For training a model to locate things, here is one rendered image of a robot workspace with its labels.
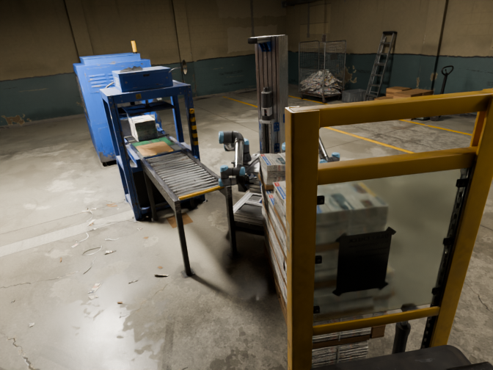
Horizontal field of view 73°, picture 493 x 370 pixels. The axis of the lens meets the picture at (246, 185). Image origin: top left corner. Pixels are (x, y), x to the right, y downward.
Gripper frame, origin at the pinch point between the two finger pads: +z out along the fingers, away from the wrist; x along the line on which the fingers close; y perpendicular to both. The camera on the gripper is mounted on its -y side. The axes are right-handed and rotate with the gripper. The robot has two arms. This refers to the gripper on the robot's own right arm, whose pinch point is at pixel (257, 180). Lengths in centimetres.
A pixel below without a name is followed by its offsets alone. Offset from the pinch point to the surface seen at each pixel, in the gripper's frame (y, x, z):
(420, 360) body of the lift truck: -5, -187, 33
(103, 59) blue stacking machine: 94, 346, -192
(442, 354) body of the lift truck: -5, -187, 44
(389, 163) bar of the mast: 80, -174, 16
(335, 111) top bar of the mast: 99, -173, -4
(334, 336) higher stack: -39, -142, 16
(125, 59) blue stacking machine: 93, 357, -160
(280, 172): 14.7, -20.8, 16.1
